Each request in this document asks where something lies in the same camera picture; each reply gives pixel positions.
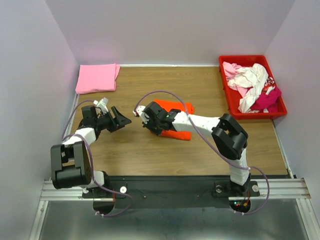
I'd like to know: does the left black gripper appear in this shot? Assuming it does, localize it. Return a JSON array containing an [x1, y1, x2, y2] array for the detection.
[[95, 106, 132, 133]]

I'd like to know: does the orange t-shirt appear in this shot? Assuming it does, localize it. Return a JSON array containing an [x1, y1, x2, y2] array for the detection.
[[154, 99, 192, 141]]

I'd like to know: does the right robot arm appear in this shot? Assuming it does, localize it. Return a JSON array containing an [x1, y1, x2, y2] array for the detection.
[[135, 101, 251, 195]]

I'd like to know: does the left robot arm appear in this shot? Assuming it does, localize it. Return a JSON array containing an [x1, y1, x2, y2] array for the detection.
[[50, 105, 132, 197]]

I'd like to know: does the folded pink t-shirt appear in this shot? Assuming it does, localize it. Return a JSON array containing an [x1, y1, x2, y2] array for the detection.
[[75, 63, 121, 95]]

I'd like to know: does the light pink garment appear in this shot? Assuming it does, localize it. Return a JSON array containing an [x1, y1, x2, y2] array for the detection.
[[222, 61, 242, 80]]

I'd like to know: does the white garment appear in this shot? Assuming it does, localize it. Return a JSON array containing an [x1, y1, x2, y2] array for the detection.
[[227, 63, 276, 113]]

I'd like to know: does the red plastic bin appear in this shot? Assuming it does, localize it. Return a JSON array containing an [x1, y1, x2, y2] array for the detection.
[[218, 55, 287, 120]]

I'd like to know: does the magenta garment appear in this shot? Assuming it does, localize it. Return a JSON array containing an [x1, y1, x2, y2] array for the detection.
[[250, 86, 282, 113]]

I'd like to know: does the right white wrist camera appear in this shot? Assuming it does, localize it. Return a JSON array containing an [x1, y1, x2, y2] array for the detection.
[[132, 105, 150, 124]]

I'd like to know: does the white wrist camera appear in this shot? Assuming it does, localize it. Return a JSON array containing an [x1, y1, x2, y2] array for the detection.
[[93, 97, 109, 113], [132, 105, 150, 124]]

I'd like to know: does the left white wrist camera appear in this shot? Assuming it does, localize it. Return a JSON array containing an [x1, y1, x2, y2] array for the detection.
[[93, 97, 109, 113]]

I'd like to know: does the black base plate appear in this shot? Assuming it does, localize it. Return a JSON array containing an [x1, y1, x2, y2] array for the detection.
[[49, 174, 261, 210]]

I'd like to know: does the aluminium rail frame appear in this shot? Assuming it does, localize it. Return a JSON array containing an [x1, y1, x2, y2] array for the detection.
[[30, 97, 310, 240]]

